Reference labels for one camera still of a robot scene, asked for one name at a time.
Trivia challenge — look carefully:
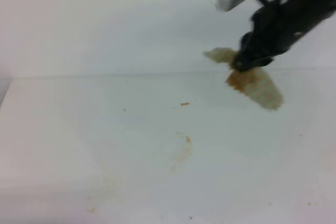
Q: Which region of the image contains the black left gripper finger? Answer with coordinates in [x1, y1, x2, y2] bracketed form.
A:
[230, 51, 273, 72]

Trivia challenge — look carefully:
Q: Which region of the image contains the green striped stained rag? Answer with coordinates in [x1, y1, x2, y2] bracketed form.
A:
[203, 48, 284, 111]

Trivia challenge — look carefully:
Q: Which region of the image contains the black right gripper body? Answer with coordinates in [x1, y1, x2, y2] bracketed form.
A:
[240, 0, 335, 59]

